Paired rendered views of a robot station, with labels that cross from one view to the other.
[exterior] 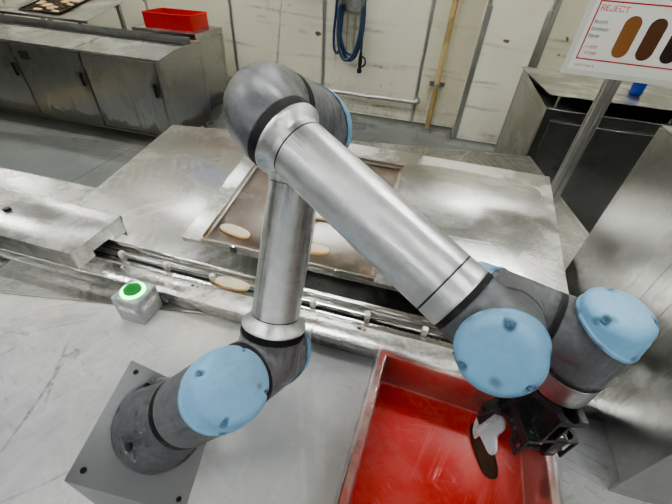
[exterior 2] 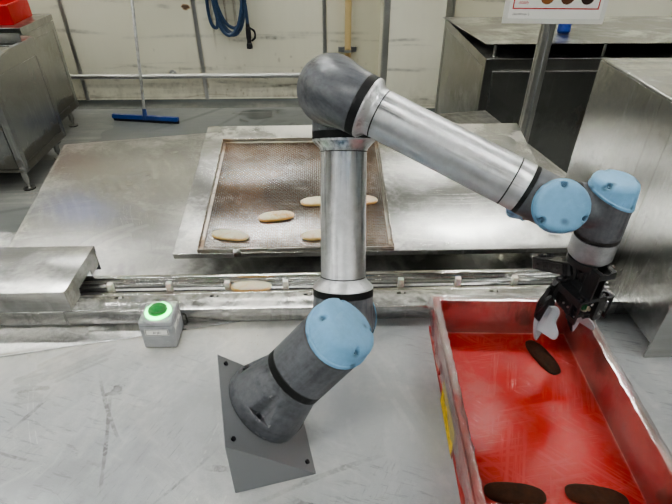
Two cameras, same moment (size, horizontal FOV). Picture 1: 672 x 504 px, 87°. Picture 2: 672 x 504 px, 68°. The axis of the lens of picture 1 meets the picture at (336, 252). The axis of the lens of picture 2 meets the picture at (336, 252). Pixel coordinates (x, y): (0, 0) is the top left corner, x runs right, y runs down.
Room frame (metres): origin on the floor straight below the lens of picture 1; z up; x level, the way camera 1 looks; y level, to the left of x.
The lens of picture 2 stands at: (-0.31, 0.30, 1.63)
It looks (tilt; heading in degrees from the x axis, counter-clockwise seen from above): 36 degrees down; 345
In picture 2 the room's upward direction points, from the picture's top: straight up
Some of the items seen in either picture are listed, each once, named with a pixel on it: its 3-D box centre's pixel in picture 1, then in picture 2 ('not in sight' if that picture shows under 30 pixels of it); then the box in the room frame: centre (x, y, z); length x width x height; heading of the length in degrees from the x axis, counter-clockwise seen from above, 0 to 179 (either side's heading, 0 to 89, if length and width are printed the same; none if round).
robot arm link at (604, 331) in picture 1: (593, 338); (604, 207); (0.26, -0.31, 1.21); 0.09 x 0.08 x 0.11; 60
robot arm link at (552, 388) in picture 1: (566, 375); (593, 246); (0.26, -0.31, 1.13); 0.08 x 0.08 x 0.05
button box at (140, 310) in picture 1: (140, 305); (163, 328); (0.55, 0.47, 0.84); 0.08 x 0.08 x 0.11; 77
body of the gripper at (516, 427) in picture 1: (540, 409); (582, 284); (0.25, -0.31, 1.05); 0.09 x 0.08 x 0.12; 2
